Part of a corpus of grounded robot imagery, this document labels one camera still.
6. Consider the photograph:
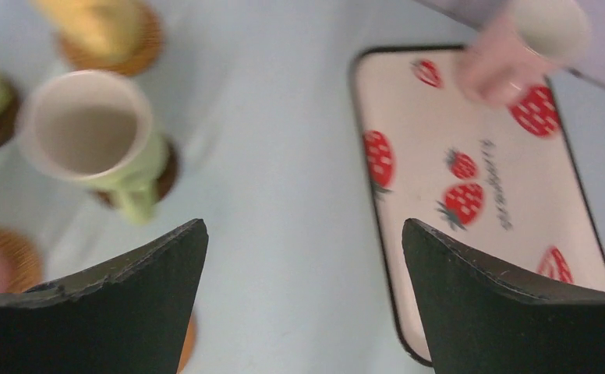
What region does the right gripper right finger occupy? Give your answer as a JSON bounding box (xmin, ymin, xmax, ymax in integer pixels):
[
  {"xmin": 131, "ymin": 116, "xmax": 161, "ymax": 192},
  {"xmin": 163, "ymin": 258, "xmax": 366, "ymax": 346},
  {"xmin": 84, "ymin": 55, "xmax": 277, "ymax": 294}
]
[{"xmin": 402, "ymin": 219, "xmax": 605, "ymax": 373}]

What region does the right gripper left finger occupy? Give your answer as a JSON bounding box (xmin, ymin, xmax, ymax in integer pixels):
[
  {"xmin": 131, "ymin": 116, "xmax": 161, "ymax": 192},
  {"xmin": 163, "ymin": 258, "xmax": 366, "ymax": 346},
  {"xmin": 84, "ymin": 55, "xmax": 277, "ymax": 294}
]
[{"xmin": 0, "ymin": 219, "xmax": 209, "ymax": 373}]

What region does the woven rattan coaster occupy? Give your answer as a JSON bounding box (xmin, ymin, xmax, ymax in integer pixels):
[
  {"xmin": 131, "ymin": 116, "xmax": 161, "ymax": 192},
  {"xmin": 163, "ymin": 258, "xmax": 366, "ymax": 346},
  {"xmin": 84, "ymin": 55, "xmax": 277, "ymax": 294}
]
[
  {"xmin": 0, "ymin": 228, "xmax": 43, "ymax": 293},
  {"xmin": 55, "ymin": 1, "xmax": 165, "ymax": 76}
]

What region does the green mug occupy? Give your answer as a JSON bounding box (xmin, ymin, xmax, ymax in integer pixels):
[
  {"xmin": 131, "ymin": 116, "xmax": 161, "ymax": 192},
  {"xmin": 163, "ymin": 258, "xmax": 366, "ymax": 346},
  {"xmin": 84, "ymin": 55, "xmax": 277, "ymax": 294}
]
[{"xmin": 16, "ymin": 70, "xmax": 170, "ymax": 224}]

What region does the yellow mug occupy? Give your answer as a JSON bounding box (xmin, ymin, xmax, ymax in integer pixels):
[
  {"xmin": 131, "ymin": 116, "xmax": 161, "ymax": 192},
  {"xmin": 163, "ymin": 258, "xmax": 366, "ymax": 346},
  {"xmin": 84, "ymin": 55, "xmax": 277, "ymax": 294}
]
[{"xmin": 32, "ymin": 0, "xmax": 144, "ymax": 62}]

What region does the strawberry pattern tray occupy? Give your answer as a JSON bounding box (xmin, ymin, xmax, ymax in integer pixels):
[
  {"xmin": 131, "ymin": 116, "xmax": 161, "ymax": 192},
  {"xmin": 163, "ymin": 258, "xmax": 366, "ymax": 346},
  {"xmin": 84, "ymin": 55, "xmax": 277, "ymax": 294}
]
[{"xmin": 350, "ymin": 45, "xmax": 605, "ymax": 366}]

